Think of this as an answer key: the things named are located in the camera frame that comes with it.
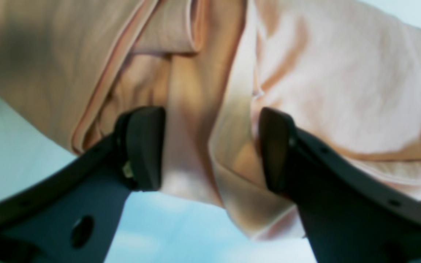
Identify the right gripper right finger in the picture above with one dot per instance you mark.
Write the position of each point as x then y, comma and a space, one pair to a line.
348, 216

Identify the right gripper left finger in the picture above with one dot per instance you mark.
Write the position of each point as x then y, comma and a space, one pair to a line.
73, 215

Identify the peach T-shirt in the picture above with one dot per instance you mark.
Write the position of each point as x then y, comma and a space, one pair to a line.
347, 72

